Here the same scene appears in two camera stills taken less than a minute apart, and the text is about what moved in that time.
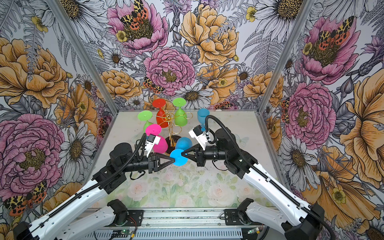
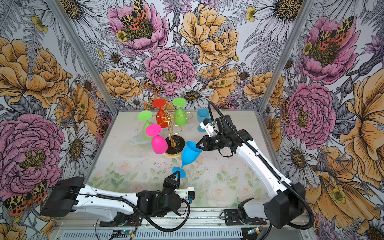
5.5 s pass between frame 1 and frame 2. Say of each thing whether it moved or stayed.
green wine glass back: stayed
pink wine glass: stayed
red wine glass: stayed
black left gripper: moved
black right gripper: moved
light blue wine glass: stayed
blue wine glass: moved
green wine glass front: stayed
